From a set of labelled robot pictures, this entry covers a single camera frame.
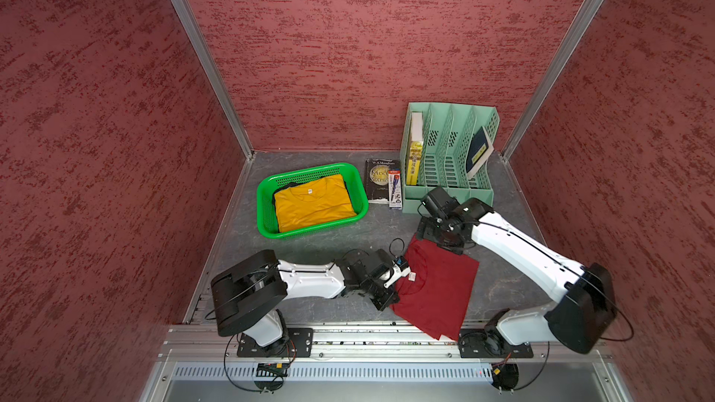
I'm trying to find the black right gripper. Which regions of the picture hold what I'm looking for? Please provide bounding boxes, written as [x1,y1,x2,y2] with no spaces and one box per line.
[415,216,465,254]

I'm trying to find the red t-shirt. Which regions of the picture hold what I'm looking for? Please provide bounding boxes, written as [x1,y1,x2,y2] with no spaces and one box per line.
[391,238,480,341]

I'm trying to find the yellow t-shirt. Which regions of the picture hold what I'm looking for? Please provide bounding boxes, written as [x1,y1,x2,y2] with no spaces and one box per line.
[273,174,357,233]

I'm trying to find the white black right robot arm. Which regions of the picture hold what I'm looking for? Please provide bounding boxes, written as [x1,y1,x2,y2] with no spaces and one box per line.
[417,187,618,357]

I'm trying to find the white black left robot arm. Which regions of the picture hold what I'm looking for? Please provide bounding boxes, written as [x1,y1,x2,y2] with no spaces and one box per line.
[205,249,411,357]

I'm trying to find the green plastic basket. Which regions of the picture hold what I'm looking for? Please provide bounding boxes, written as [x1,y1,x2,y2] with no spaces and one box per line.
[256,163,369,239]

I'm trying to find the red white pen box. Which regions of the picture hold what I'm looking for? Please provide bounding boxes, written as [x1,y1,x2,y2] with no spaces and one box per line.
[388,169,403,210]

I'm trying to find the mint green file organizer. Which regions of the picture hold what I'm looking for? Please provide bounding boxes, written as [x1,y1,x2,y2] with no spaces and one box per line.
[400,102,500,214]

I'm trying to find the dark blue book in organizer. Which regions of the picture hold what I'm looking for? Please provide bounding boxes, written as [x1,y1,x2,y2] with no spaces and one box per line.
[465,127,493,180]

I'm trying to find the yellow white book in organizer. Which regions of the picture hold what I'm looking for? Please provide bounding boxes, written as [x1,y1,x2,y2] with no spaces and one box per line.
[406,112,424,186]

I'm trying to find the black book with gold circle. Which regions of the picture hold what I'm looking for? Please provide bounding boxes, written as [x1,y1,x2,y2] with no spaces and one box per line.
[364,158,401,205]

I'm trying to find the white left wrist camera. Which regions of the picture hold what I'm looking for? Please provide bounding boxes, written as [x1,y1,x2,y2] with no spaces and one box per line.
[381,256,411,288]

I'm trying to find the right base cable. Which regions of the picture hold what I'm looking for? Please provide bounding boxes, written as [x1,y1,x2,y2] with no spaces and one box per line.
[479,289,636,393]

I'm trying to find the base cable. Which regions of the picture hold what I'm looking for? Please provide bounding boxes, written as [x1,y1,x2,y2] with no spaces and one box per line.
[479,289,636,393]
[222,332,297,395]

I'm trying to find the left base cable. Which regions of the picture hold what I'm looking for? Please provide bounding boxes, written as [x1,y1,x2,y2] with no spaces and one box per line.
[222,332,297,395]

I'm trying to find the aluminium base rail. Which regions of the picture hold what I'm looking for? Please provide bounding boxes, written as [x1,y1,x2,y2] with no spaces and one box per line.
[143,322,623,401]

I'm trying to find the right aluminium corner post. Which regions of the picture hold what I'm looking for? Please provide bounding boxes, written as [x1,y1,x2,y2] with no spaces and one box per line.
[501,0,605,163]

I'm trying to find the aluminium corner post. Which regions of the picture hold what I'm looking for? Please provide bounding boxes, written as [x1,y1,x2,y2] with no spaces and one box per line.
[501,0,605,163]
[169,0,254,161]

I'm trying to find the left aluminium corner post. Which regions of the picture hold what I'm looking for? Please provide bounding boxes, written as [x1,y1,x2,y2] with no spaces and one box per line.
[169,0,254,161]

